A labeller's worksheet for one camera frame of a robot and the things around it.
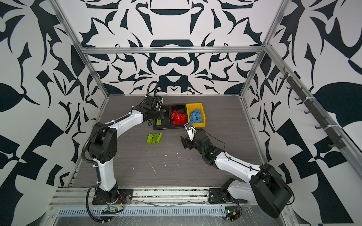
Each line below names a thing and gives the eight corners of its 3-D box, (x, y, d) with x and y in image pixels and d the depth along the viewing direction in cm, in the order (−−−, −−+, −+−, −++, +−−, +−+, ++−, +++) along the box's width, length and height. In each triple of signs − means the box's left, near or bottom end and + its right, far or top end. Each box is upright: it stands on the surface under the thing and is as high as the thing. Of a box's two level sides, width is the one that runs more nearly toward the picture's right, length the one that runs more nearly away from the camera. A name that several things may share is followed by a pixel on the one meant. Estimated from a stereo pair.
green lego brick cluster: (147, 144, 94) (147, 142, 92) (149, 135, 99) (148, 133, 97) (161, 144, 94) (161, 142, 92) (162, 135, 99) (162, 133, 97)
